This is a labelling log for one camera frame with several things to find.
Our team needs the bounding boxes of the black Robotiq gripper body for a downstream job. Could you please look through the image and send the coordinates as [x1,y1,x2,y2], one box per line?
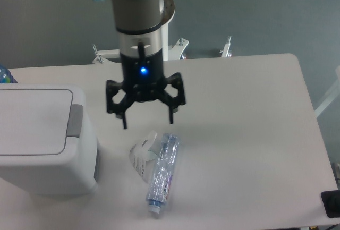
[121,50,165,103]

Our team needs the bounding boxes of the white trash can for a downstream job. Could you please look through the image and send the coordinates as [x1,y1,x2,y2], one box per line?
[1,83,98,195]

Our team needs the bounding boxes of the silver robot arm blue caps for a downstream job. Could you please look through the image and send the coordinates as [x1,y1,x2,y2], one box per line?
[95,0,186,127]

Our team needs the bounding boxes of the crumpled white paper wrapper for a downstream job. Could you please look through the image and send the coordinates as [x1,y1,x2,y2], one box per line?
[129,131,160,183]

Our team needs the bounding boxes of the clear plastic water bottle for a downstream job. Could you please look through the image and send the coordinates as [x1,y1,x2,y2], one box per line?
[146,133,180,216]

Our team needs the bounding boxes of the black device at table edge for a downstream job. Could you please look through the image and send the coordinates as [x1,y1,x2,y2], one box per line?
[321,190,339,218]

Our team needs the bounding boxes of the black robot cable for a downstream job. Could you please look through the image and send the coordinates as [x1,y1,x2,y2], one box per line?
[137,41,146,61]

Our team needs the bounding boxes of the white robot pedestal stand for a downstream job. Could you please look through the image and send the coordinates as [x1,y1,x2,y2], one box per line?
[91,0,234,65]

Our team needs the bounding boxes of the white frame at right edge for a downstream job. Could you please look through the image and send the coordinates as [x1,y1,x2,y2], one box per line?
[314,66,339,117]

